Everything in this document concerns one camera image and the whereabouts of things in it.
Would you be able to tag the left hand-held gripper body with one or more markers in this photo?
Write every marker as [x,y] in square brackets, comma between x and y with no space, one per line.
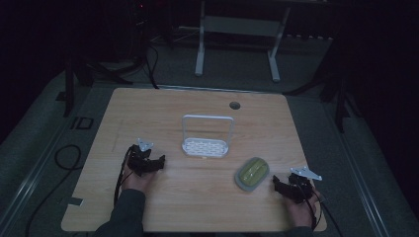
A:
[140,159]

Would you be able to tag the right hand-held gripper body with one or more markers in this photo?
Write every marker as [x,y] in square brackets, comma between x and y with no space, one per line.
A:
[299,187]

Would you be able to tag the person's left hand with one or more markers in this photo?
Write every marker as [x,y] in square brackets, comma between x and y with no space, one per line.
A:
[138,182]

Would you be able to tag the person's right hand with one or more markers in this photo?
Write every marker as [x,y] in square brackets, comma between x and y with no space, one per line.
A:
[301,212]

